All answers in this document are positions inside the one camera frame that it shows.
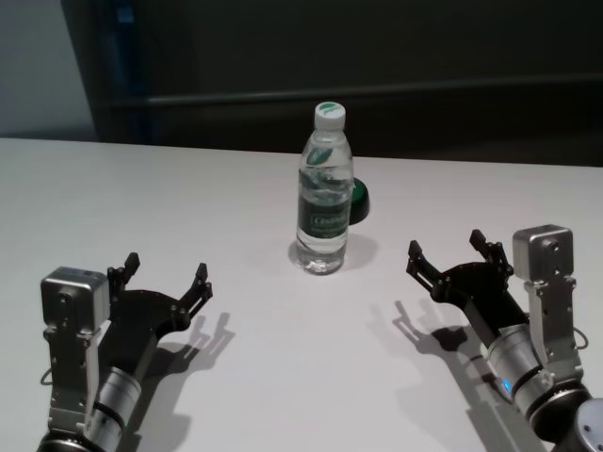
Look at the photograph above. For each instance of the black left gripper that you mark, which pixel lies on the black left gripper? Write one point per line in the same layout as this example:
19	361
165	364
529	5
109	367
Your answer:
141	325

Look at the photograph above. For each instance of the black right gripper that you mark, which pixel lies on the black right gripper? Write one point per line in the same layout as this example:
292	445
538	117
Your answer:
485	296

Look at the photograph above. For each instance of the clear Cestbon water bottle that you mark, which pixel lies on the clear Cestbon water bottle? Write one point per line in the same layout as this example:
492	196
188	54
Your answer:
325	221

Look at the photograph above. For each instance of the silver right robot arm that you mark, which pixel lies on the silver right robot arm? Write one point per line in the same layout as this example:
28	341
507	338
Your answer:
542	395

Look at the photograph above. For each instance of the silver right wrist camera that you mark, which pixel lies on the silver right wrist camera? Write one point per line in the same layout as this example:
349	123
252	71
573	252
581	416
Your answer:
544	254

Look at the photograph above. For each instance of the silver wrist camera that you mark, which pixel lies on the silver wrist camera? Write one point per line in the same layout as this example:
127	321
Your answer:
544	254
70	296

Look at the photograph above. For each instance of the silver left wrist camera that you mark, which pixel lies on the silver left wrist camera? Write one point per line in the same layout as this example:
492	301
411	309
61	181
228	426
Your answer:
70	296

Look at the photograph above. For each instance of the grey horizontal rail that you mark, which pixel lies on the grey horizontal rail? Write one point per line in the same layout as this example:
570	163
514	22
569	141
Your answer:
330	96

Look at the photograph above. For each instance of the blue vertical post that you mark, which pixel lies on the blue vertical post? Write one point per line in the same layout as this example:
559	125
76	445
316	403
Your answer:
123	56

